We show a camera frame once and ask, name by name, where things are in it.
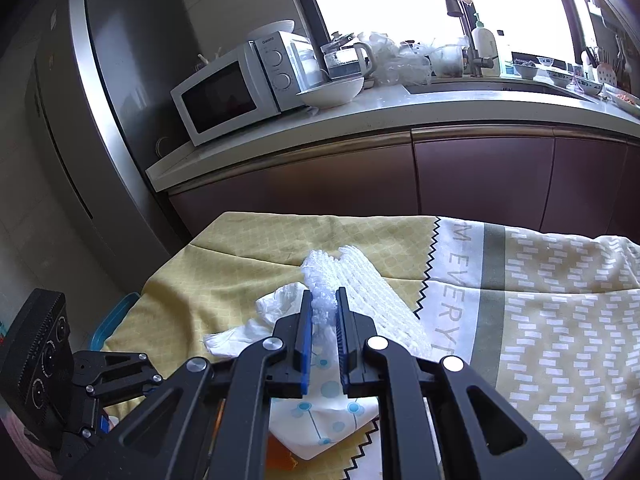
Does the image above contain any patterned paper cup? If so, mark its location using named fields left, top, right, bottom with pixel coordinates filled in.
left=269, top=328, right=378, bottom=460

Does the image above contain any white foam fruit net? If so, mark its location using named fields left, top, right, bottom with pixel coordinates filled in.
left=302, top=246, right=431, bottom=359

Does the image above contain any orange peel piece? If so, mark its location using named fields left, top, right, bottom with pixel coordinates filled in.
left=265, top=434, right=308, bottom=480

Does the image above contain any white tissue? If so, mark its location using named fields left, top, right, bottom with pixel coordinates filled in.
left=203, top=282, right=307, bottom=360

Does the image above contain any teal plastic trash bin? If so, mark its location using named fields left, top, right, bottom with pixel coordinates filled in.
left=89, top=292, right=140, bottom=351

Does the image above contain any kitchen counter with cabinets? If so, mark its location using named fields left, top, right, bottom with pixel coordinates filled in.
left=148, top=81, right=639, bottom=240

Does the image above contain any kitchen faucet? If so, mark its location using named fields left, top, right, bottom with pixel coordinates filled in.
left=445, top=0, right=494, bottom=77

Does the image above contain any yellow patterned tablecloth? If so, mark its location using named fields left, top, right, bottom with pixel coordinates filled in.
left=104, top=212, right=639, bottom=479

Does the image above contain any grey refrigerator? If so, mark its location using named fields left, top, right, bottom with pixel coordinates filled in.
left=25, top=0, right=198, bottom=292

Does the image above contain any large white bowl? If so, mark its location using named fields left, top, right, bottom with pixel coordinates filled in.
left=297, top=76, right=364, bottom=110

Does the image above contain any white microwave oven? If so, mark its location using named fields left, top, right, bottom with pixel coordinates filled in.
left=171, top=32, right=323, bottom=146

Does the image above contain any soap dispenser bottle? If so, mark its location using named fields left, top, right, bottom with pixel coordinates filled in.
left=472, top=13, right=500, bottom=77

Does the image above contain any glass electric kettle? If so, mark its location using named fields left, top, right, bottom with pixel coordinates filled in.
left=320, top=32, right=376, bottom=80

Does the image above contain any white bowl on microwave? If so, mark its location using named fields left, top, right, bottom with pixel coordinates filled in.
left=246, top=20, right=295, bottom=41

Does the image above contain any kitchen window frame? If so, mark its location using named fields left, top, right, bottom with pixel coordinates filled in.
left=296, top=0, right=330, bottom=48

